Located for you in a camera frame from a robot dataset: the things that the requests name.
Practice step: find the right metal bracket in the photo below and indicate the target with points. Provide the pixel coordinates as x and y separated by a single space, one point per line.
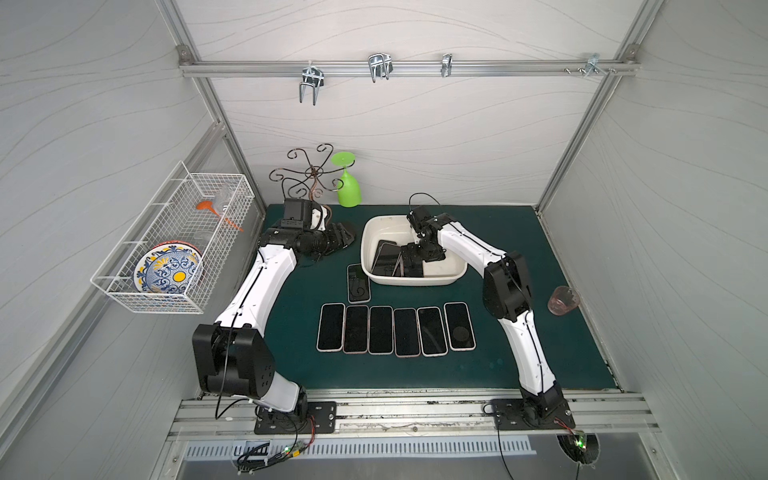
591 67

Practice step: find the white vent strip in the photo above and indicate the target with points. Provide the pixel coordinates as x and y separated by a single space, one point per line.
363 448

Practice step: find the blue yellow patterned plate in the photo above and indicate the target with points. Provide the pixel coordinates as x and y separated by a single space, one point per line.
169 268

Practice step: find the black metal cup stand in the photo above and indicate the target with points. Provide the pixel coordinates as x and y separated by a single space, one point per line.
311 181

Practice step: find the white wire wall basket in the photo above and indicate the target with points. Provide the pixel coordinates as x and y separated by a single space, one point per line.
171 216

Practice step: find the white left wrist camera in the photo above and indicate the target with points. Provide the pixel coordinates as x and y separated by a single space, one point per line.
321 215

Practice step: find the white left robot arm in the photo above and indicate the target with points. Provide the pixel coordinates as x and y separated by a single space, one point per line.
231 355

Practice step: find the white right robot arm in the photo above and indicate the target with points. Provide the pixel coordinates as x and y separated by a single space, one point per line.
506 296

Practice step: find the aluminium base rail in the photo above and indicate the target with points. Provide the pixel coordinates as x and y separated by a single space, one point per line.
361 413

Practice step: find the rose case phone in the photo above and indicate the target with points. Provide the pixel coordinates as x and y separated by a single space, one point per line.
356 332

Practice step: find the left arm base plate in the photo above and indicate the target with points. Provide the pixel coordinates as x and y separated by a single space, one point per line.
297 417

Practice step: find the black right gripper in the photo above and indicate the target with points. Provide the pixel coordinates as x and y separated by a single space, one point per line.
424 247

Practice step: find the green table mat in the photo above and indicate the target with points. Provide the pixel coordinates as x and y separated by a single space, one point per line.
292 326

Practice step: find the aluminium top rail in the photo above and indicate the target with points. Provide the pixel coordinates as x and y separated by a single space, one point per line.
402 68

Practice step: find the green plastic wine glass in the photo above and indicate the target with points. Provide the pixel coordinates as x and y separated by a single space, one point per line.
348 189

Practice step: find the orange plastic funnel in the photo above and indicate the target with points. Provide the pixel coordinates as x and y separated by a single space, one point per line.
207 205

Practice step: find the light pink case phone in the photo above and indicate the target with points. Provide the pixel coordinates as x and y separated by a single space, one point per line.
331 327

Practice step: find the small metal bracket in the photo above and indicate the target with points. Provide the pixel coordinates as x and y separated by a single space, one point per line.
446 65

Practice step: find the mint green case phone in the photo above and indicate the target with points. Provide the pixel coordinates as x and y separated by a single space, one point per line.
381 330

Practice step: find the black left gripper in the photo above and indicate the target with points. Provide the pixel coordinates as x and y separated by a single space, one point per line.
335 237

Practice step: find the metal hook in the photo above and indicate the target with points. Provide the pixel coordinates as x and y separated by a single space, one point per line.
380 66
312 80

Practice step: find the dark pink case phone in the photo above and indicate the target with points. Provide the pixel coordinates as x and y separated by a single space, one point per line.
459 326

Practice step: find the middle metal hook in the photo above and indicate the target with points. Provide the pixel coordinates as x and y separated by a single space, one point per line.
380 66

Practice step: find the cream case phone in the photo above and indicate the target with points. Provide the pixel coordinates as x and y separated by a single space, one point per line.
432 332

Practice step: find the left metal hook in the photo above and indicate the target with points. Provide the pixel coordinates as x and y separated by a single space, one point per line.
312 80

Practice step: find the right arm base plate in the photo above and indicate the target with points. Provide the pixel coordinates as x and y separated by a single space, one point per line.
517 414

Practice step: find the pale green case phone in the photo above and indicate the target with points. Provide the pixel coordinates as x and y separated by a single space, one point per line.
358 285

